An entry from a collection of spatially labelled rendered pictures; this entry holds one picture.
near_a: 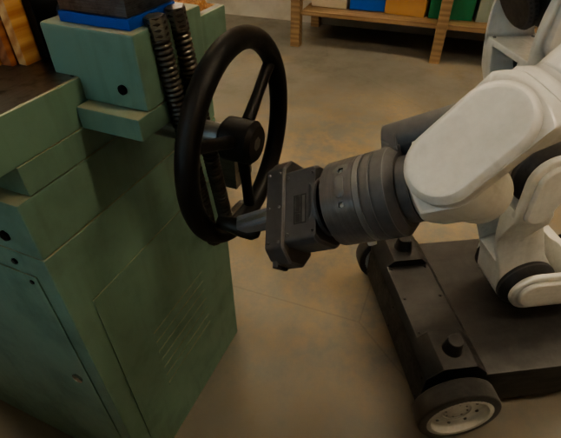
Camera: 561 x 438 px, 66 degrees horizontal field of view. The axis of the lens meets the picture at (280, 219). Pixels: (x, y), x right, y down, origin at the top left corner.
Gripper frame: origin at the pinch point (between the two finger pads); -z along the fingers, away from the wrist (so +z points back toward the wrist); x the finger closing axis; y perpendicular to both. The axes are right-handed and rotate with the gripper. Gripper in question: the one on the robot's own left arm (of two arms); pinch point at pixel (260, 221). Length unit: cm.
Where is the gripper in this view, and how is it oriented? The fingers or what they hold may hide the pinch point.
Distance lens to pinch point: 51.9
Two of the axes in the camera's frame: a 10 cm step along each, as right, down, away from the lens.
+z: 8.0, -1.6, -5.8
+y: -6.0, -2.6, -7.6
